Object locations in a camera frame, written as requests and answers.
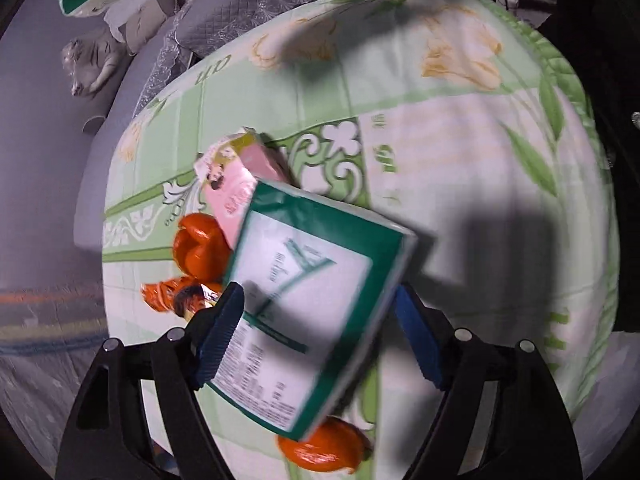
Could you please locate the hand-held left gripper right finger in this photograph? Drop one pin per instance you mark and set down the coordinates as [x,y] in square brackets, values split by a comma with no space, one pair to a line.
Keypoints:
[415,340]

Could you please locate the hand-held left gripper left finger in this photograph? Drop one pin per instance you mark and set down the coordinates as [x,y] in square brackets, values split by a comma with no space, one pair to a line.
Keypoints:
[220,330]

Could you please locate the orange snack wrapper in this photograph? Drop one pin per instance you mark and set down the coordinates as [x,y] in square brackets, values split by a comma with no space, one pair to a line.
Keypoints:
[170,295]

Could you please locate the pink carton box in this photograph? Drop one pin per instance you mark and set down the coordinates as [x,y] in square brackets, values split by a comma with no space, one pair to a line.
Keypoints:
[235,185]

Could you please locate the green floral tablecloth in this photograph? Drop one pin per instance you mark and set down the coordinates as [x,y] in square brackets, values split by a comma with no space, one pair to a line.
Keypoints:
[450,160]

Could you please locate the plastic wrapped tiger plush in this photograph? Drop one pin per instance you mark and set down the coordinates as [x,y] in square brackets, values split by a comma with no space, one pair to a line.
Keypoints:
[95,67]

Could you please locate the grey quilted sofa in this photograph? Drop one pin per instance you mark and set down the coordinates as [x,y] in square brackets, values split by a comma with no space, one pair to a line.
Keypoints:
[225,30]

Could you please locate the grey cushion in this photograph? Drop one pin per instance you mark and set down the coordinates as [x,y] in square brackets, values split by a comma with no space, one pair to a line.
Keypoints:
[160,10]

